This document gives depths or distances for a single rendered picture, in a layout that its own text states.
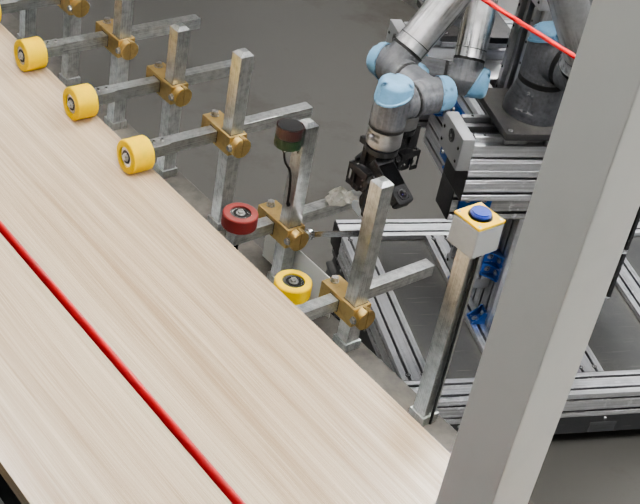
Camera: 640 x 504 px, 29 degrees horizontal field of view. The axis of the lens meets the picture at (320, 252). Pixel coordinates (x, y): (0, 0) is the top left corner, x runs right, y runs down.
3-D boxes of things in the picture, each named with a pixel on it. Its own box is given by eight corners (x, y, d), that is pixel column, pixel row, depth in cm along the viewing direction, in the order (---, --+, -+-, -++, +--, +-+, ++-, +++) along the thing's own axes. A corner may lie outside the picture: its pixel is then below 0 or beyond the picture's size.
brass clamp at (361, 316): (337, 290, 281) (341, 273, 278) (375, 325, 273) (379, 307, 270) (315, 298, 277) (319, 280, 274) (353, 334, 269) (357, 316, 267)
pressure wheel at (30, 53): (38, 29, 310) (51, 57, 309) (30, 46, 317) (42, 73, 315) (16, 33, 307) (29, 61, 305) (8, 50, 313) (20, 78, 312)
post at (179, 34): (165, 186, 327) (182, 20, 299) (172, 193, 325) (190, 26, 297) (153, 189, 325) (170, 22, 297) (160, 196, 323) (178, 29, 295)
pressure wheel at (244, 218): (239, 238, 288) (245, 196, 281) (259, 257, 283) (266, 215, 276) (210, 247, 283) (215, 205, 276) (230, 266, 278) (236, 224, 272)
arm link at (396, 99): (426, 85, 253) (393, 92, 249) (415, 132, 260) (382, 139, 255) (402, 67, 258) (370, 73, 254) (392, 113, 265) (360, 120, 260)
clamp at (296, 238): (272, 216, 292) (275, 199, 290) (307, 248, 285) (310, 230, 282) (253, 222, 289) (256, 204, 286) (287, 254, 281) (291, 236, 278)
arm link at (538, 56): (544, 60, 310) (559, 10, 302) (581, 86, 302) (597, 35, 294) (508, 67, 303) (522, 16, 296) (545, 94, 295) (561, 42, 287)
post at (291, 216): (278, 289, 297) (309, 114, 269) (287, 297, 295) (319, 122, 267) (266, 293, 295) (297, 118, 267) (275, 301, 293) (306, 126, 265)
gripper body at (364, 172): (370, 176, 274) (380, 129, 267) (395, 196, 269) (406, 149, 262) (343, 184, 270) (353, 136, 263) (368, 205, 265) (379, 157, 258)
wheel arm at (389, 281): (422, 270, 292) (426, 256, 289) (431, 279, 290) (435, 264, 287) (272, 325, 267) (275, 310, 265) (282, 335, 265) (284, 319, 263)
